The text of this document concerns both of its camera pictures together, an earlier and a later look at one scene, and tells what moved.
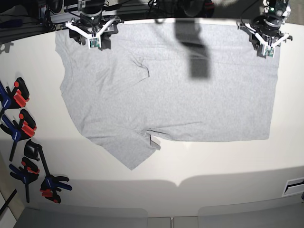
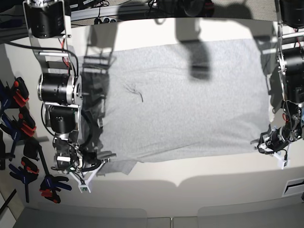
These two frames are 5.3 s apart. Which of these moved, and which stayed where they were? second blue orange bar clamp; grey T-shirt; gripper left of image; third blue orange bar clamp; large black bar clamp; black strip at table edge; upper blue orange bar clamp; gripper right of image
Moved: gripper right of image; grey T-shirt; gripper left of image
Stayed: upper blue orange bar clamp; second blue orange bar clamp; black strip at table edge; large black bar clamp; third blue orange bar clamp
